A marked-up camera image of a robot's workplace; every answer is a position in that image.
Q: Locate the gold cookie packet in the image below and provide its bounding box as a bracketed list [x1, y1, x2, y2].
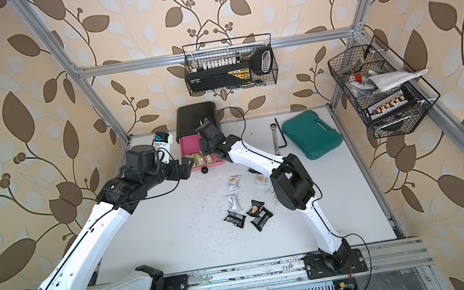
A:
[188, 152, 208, 168]

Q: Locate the pink top drawer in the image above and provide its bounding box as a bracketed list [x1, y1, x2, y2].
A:
[179, 134, 224, 169]

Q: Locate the white cookie packet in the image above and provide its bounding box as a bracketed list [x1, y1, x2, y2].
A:
[228, 175, 242, 189]
[225, 187, 242, 212]
[254, 174, 270, 185]

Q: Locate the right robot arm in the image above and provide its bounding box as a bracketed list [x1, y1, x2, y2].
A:
[196, 121, 357, 274]

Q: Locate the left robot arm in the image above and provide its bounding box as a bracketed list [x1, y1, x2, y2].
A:
[29, 142, 195, 290]

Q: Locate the black drawer cabinet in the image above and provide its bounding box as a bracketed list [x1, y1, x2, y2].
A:
[175, 101, 221, 142]

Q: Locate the silver ratchet wrench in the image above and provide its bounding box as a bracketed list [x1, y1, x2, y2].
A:
[270, 123, 281, 156]

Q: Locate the black hex key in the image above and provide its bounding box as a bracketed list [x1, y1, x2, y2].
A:
[274, 118, 288, 149]

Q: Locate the black cookie packet orange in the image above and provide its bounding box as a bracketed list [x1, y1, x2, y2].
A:
[247, 199, 264, 218]

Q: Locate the black cookie packet left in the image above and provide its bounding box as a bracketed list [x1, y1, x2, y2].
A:
[224, 211, 246, 229]

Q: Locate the black cookie packet right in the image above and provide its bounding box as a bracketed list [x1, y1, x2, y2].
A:
[251, 208, 273, 232]

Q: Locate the black yellow tool box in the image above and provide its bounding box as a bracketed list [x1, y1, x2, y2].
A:
[184, 46, 278, 94]

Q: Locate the green plastic tool case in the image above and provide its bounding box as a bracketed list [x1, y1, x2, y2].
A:
[282, 110, 343, 160]

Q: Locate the white paper in basket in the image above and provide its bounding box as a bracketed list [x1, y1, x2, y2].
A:
[367, 69, 428, 92]

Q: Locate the drill bit set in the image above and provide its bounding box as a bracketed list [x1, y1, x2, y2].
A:
[365, 88, 416, 122]

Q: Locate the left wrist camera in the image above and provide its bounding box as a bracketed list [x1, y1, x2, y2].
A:
[152, 131, 173, 153]

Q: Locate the back wire basket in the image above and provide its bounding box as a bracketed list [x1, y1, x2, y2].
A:
[182, 33, 278, 96]

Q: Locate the wire basket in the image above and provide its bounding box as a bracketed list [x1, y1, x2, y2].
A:
[328, 36, 441, 139]
[182, 33, 278, 96]

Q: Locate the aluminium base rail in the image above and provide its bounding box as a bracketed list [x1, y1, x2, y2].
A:
[61, 231, 434, 290]

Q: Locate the right wire basket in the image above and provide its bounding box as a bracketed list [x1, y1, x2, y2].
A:
[328, 36, 441, 139]

